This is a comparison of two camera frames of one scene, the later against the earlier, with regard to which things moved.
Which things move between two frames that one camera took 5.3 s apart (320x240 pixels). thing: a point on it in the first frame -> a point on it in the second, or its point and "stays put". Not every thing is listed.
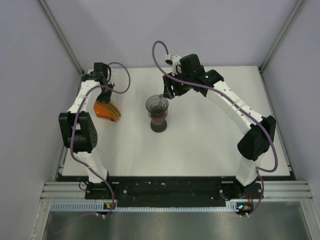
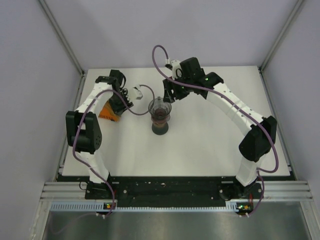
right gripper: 168,93 stays put
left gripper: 104,99 -> 118,109
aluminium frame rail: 77,190 stays put
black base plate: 172,190 stays put
